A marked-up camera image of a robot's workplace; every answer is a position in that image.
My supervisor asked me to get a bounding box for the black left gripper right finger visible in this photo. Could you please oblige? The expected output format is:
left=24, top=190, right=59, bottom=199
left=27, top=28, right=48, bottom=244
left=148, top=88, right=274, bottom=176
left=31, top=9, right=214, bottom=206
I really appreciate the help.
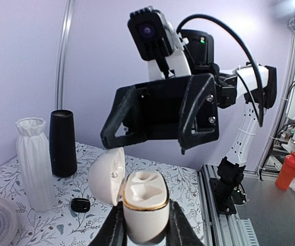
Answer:
left=165, top=200, right=204, bottom=246

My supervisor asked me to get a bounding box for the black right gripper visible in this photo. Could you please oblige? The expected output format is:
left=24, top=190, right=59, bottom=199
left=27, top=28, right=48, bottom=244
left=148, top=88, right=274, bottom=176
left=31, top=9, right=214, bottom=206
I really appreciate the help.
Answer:
left=100, top=73, right=219, bottom=155

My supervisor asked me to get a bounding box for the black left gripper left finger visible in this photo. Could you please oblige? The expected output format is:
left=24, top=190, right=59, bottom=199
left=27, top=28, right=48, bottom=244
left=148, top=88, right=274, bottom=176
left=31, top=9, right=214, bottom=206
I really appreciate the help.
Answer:
left=90, top=204, right=127, bottom=246

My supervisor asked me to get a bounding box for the black earbud case gold trim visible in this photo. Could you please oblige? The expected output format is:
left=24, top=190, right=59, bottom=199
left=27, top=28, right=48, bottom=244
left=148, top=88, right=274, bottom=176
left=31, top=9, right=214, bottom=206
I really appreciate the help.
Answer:
left=70, top=198, right=91, bottom=213

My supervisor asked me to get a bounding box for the beige earbud charging case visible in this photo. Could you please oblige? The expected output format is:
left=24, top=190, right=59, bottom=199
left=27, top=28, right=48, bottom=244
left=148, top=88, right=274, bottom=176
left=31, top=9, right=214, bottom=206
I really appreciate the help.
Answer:
left=88, top=148, right=170, bottom=245

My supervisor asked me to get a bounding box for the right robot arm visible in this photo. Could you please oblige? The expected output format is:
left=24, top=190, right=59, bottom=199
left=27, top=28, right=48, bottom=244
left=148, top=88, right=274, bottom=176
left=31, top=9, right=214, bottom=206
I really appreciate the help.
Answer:
left=100, top=23, right=277, bottom=152

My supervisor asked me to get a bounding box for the floral patterned table mat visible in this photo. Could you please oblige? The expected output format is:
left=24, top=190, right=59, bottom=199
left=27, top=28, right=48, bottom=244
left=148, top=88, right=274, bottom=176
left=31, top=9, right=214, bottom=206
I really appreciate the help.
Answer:
left=0, top=143, right=205, bottom=245

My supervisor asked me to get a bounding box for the white ribbed vase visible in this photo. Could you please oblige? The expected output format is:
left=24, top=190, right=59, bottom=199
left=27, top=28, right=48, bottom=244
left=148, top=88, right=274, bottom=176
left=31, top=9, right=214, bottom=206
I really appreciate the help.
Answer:
left=15, top=117, right=56, bottom=212

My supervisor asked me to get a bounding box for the red shaker bottle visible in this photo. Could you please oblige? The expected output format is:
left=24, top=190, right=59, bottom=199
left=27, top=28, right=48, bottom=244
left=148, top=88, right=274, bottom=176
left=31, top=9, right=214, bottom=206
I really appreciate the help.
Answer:
left=275, top=152, right=295, bottom=190

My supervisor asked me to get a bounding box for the aluminium front rail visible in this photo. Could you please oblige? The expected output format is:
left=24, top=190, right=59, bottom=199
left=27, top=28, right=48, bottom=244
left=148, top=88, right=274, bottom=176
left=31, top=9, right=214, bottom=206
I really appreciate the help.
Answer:
left=201, top=163, right=263, bottom=246

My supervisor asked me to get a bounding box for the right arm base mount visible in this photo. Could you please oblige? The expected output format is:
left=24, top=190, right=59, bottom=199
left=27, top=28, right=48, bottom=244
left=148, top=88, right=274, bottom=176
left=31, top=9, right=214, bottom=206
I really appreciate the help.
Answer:
left=209, top=157, right=246, bottom=215

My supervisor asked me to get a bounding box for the left aluminium frame post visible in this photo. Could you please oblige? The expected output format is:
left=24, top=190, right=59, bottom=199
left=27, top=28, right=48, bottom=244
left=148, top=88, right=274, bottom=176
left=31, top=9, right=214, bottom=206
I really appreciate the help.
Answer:
left=54, top=0, right=76, bottom=110

